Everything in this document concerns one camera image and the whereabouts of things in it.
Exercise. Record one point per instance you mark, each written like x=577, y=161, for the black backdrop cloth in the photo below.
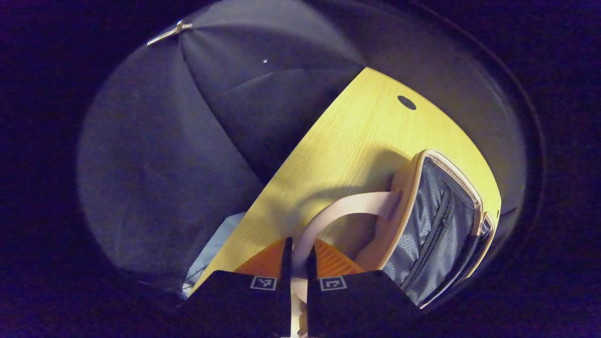
x=164, y=141

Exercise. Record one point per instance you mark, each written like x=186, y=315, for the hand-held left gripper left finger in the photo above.
x=287, y=263

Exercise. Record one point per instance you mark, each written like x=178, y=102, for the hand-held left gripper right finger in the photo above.
x=312, y=267

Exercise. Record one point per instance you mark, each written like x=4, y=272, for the light blue cloth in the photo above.
x=211, y=253

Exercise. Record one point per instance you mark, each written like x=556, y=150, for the pink suitcase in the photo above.
x=436, y=225

